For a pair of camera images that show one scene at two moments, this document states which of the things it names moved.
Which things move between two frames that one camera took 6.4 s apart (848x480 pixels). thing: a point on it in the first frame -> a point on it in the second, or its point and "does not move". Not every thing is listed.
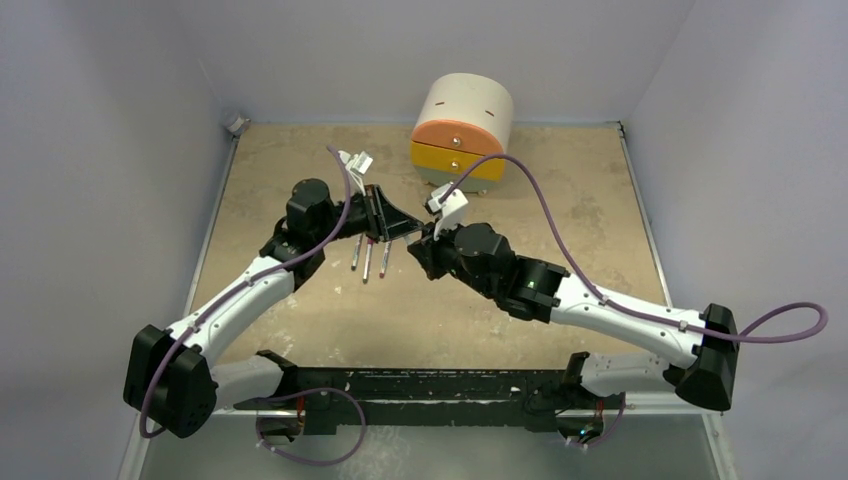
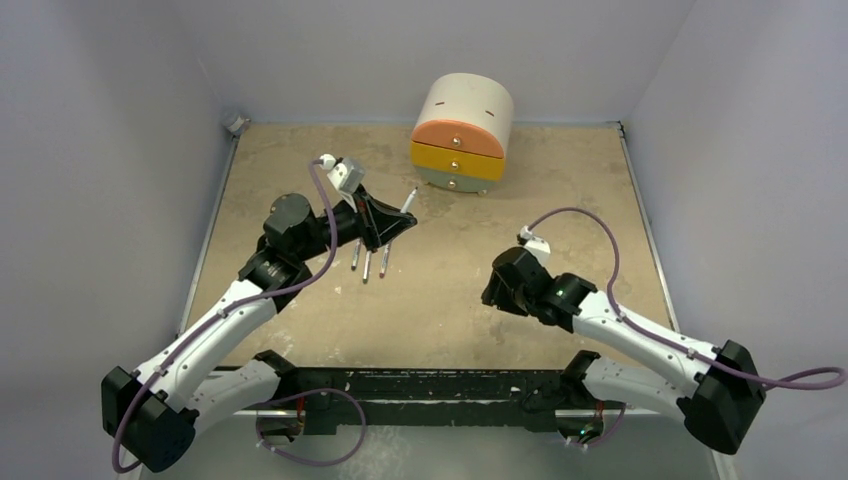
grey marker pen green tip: x=356 y=253 does not move
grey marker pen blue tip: x=368 y=259 does not move
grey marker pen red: x=385 y=258 does not move
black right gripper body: x=427 y=252 -> x=502 y=291
